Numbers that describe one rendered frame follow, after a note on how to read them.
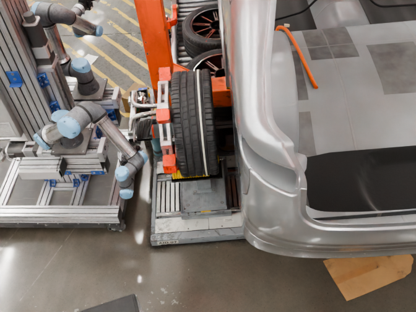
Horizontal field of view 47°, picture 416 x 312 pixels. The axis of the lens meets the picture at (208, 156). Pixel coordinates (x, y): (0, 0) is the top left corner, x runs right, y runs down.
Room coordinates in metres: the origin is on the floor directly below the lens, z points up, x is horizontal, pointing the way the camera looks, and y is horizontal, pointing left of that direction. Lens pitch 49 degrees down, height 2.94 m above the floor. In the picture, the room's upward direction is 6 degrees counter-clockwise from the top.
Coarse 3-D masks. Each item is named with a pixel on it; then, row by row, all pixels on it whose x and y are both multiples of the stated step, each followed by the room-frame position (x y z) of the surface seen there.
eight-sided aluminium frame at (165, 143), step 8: (168, 80) 2.25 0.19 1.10; (160, 88) 2.17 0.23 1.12; (168, 88) 2.19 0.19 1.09; (160, 96) 2.10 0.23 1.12; (168, 96) 2.13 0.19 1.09; (160, 104) 2.03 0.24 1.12; (168, 104) 2.04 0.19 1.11; (160, 128) 1.92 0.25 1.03; (168, 128) 1.92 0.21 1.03; (160, 136) 1.89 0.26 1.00; (168, 136) 1.89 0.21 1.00; (160, 144) 1.86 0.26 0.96; (168, 144) 1.86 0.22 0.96
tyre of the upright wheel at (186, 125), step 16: (176, 80) 2.15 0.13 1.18; (192, 80) 2.13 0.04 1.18; (208, 80) 2.12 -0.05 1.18; (176, 96) 2.03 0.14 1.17; (192, 96) 2.02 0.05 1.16; (208, 96) 2.01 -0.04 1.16; (176, 112) 1.94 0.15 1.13; (192, 112) 1.93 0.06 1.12; (208, 112) 1.92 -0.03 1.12; (176, 128) 1.88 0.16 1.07; (192, 128) 1.87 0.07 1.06; (208, 128) 1.86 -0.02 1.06; (176, 144) 1.83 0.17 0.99; (192, 144) 1.82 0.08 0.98; (208, 144) 1.81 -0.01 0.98; (192, 160) 1.79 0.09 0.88; (208, 160) 1.79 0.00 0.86; (192, 176) 1.85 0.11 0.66
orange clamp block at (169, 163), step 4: (164, 156) 1.84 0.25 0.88; (168, 156) 1.84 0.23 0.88; (172, 156) 1.83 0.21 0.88; (164, 160) 1.81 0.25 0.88; (168, 160) 1.80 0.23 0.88; (172, 160) 1.80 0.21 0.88; (176, 160) 1.84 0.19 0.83; (164, 164) 1.78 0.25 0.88; (168, 164) 1.78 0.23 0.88; (172, 164) 1.77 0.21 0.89; (176, 164) 1.81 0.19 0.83; (164, 168) 1.76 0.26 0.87; (168, 168) 1.76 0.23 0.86; (172, 168) 1.76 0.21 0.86; (176, 168) 1.78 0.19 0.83; (164, 172) 1.76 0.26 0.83; (168, 172) 1.76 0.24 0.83; (172, 172) 1.76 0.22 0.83; (176, 172) 1.76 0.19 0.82
